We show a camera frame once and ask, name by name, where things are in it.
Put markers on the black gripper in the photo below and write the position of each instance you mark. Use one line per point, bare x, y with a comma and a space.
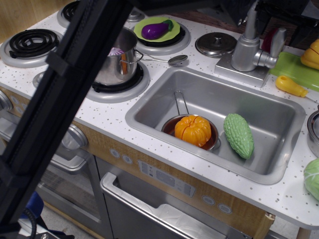
302, 13

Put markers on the silver faucet lever handle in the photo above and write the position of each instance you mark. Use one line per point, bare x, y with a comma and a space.
278, 42

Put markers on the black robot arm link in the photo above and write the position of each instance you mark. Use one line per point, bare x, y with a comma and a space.
71, 70

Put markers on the red toy vegetable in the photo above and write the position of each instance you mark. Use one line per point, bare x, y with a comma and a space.
266, 45

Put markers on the green cutting board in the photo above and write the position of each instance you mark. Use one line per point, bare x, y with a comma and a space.
290, 65

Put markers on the yellow toy bell pepper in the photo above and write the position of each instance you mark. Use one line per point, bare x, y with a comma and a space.
310, 57

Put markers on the silver toy faucet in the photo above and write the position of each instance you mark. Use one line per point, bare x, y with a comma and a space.
248, 63

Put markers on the steel pot lid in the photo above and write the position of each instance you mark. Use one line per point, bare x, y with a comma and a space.
215, 44

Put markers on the silver sink basin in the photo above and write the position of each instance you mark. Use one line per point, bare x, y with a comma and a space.
275, 123

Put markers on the steel pot at right edge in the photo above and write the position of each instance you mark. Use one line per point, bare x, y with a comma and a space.
313, 132

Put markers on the silver metal spoon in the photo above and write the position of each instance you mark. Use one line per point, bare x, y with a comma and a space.
172, 61

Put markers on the back right stove burner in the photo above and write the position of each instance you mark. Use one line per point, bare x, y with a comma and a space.
166, 47

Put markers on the stove burner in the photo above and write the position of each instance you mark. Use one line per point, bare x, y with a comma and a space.
66, 13
123, 95
30, 48
166, 47

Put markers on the green toy bitter gourd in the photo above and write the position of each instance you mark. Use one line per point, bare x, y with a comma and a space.
239, 135

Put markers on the purple toy eggplant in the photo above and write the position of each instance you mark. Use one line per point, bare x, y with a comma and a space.
156, 30

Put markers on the small steel saucepan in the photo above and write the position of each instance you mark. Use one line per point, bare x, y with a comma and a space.
183, 111

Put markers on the orange toy pumpkin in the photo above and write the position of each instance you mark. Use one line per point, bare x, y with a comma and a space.
193, 129

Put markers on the green plate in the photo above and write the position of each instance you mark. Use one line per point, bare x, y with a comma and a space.
138, 28

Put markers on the silver stove top knob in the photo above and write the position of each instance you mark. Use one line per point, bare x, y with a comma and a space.
135, 16

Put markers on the green toy cabbage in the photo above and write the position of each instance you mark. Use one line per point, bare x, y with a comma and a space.
311, 178

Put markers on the front right stove burner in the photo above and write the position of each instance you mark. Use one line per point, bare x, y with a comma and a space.
123, 95

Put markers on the stainless steel pot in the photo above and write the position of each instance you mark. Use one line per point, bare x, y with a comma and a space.
120, 69

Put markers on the purple toy onion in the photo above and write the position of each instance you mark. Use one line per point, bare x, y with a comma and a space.
115, 51

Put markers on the back left stove burner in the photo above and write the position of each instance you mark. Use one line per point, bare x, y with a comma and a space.
66, 13

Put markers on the toy dishwasher door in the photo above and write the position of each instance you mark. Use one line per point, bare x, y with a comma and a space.
138, 210

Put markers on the silver oven knob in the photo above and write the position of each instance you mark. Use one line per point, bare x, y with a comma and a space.
74, 138

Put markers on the front left stove burner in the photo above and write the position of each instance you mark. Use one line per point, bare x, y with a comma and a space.
30, 48

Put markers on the toy oven door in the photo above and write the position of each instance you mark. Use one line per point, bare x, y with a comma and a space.
70, 186

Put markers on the silver left edge knob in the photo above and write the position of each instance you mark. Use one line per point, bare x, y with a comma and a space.
5, 103

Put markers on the blue device with cable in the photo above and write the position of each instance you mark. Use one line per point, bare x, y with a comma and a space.
37, 229

